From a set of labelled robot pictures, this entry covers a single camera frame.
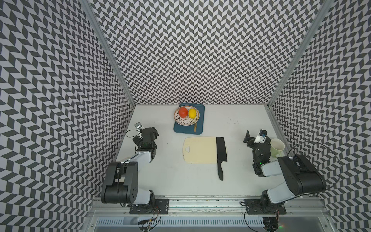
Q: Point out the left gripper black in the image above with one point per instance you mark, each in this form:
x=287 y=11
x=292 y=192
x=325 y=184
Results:
x=137 y=140

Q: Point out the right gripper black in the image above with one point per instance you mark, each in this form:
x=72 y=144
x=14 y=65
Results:
x=250 y=140

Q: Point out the black cleaver knife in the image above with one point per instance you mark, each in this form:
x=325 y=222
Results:
x=221 y=156

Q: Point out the cream cutting board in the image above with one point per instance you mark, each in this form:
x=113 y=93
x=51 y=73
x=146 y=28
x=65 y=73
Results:
x=200 y=150

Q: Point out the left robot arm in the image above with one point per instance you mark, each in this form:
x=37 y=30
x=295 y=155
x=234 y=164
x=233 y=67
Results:
x=121 y=183

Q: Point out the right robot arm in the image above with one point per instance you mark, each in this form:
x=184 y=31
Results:
x=300 y=175

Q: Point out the light green mug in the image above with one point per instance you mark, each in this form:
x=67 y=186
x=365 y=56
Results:
x=277 y=147

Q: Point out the teal rectangular tray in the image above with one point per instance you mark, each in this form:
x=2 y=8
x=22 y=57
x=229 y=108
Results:
x=190 y=129

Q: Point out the patterned ceramic plate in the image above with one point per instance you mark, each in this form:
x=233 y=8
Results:
x=186 y=121

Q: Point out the red tomato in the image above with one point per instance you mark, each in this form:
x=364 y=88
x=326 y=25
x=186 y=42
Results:
x=183 y=112

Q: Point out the yellow lemon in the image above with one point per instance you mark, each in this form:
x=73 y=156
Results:
x=192 y=113

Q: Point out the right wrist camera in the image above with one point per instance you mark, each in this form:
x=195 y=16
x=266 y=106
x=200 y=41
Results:
x=261 y=137

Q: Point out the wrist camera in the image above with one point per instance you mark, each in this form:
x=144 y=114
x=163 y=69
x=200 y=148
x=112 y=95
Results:
x=261 y=137
x=138 y=126

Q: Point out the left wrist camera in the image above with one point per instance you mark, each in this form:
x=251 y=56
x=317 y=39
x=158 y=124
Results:
x=138 y=126

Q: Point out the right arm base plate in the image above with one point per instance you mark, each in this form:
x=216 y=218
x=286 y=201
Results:
x=256 y=207

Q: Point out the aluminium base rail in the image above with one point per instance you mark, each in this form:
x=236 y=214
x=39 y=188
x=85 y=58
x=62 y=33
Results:
x=208 y=206

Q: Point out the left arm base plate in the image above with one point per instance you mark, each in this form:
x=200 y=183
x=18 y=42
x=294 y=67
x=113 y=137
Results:
x=159 y=206

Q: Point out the aluminium corner frame post left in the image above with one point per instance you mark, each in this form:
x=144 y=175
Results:
x=86 y=6

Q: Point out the aluminium corner frame post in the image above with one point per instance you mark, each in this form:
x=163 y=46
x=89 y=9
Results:
x=324 y=9
x=86 y=6

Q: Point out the aluminium corner frame post right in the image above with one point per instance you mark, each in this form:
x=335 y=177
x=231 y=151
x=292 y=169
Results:
x=324 y=9

